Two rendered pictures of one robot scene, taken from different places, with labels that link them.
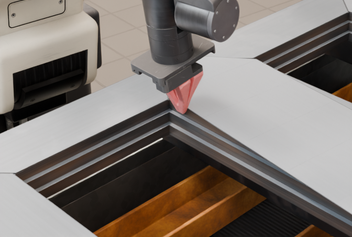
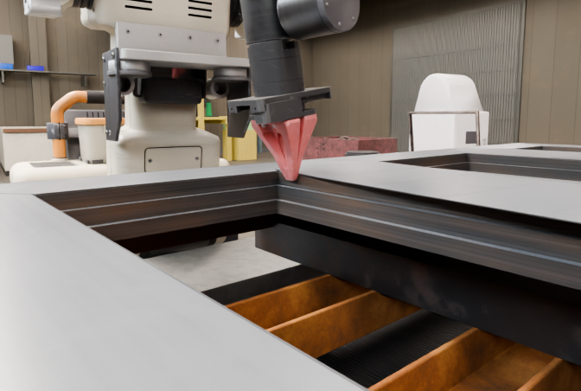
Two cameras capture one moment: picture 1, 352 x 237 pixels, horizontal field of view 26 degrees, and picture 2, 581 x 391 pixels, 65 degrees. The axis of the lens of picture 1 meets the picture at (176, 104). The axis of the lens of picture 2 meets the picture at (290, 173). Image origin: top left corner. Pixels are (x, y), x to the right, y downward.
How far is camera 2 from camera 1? 0.63 m
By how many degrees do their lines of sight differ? 24
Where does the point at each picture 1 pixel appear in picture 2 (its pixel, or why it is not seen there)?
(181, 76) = (288, 107)
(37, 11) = (174, 162)
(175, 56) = (280, 82)
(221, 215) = (342, 323)
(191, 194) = (305, 306)
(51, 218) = (35, 217)
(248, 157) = (377, 208)
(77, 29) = not seen: hidden behind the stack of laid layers
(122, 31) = not seen: hidden behind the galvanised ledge
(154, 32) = (255, 49)
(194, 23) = (301, 2)
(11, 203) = not seen: outside the picture
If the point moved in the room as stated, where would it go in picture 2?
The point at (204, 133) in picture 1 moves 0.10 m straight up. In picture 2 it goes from (318, 196) to (319, 102)
